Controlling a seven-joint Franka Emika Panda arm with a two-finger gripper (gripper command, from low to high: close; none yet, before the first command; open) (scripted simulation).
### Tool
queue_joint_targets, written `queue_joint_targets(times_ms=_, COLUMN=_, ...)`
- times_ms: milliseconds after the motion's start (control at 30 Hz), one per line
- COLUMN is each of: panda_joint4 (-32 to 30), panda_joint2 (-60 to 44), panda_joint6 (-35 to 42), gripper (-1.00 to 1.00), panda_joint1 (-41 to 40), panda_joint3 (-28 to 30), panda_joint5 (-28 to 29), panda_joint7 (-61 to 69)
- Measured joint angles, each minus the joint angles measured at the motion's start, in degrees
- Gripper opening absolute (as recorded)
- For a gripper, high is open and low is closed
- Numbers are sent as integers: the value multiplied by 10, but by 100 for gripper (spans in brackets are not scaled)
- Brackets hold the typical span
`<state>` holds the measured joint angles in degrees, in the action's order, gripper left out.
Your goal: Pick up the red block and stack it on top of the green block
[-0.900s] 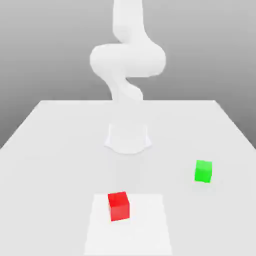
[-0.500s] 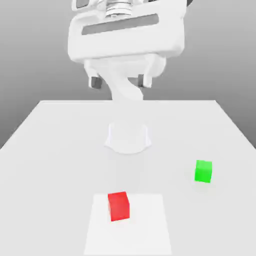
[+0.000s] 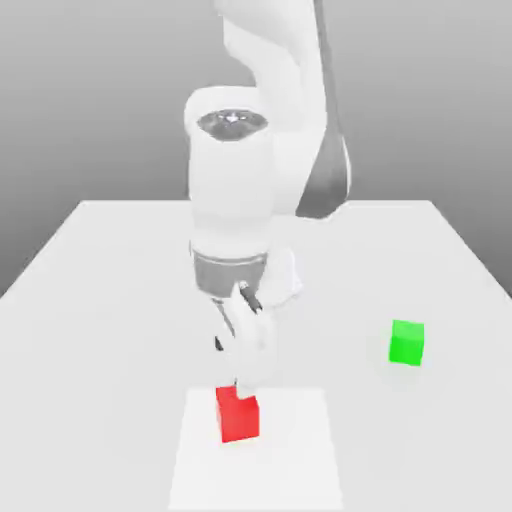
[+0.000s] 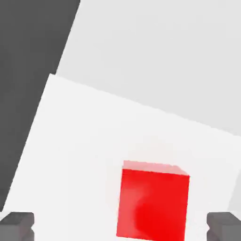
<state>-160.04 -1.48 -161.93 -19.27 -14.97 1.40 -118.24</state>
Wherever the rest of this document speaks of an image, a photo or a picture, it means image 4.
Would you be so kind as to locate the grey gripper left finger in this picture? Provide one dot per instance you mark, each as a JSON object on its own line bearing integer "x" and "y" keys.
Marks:
{"x": 17, "y": 226}

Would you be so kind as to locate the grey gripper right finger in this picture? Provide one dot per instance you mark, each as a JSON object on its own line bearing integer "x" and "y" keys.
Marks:
{"x": 224, "y": 227}

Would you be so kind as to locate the small red cube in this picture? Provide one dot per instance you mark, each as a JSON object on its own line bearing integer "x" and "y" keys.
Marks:
{"x": 153, "y": 203}

